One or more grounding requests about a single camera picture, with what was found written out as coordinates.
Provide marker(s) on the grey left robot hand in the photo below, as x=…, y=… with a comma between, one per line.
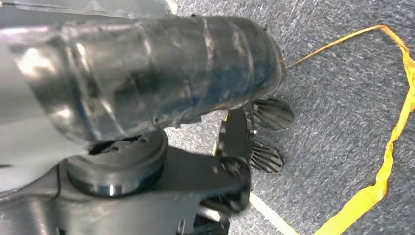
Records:
x=146, y=74

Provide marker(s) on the ribbed black foot pad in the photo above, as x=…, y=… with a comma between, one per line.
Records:
x=272, y=113
x=266, y=159

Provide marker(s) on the loose yellow floor tape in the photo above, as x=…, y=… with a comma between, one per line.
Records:
x=387, y=162

